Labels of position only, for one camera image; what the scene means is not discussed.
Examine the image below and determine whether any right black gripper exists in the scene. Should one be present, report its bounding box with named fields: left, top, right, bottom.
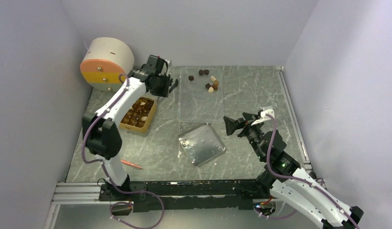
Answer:
left=223, top=112, right=265, bottom=160

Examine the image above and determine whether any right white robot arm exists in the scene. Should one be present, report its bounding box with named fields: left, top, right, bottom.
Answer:
left=223, top=111, right=363, bottom=229

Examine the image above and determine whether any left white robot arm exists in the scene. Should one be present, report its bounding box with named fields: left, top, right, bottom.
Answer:
left=81, top=55, right=177, bottom=200

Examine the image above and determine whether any gold chocolate box tray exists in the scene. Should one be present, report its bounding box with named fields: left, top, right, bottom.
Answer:
left=119, top=97, right=157, bottom=134

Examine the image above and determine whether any clear plastic tray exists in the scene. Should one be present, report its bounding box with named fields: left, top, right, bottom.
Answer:
left=178, top=67, right=224, bottom=123

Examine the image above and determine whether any square silver metal lid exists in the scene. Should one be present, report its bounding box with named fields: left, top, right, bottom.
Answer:
left=178, top=123, right=227, bottom=167

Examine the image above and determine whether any round pastel drawer box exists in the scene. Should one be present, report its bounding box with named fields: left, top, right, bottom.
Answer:
left=80, top=37, right=134, bottom=92

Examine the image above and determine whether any red pen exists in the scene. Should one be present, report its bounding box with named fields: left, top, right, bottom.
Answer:
left=120, top=159, right=143, bottom=170

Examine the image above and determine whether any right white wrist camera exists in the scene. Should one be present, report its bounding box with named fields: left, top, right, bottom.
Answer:
left=251, top=106, right=275, bottom=126

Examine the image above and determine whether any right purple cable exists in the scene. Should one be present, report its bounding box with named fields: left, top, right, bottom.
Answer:
left=254, top=113, right=361, bottom=229

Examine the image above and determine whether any purple cable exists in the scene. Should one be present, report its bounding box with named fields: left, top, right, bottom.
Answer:
left=81, top=73, right=165, bottom=229
left=254, top=113, right=361, bottom=229

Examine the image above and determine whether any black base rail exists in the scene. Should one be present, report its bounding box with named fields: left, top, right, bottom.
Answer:
left=98, top=179, right=273, bottom=212

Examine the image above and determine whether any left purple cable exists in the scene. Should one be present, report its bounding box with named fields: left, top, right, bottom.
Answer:
left=81, top=73, right=165, bottom=229

